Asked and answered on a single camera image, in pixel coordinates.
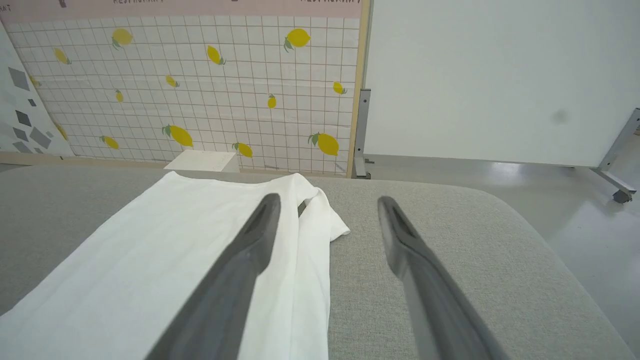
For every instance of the lemon print grid panel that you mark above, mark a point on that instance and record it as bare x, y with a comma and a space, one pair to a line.
225, 115

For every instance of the grey diamond print panel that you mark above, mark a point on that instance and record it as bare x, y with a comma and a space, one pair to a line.
25, 115

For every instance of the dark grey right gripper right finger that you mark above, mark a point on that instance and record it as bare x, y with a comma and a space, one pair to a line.
430, 300

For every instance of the white box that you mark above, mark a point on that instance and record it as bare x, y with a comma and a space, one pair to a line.
205, 161

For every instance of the white partition board on stand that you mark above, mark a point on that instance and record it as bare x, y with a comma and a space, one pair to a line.
500, 75

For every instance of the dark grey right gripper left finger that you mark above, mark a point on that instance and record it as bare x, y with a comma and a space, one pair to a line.
225, 290

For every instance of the white garment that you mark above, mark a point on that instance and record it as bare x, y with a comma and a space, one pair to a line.
150, 260

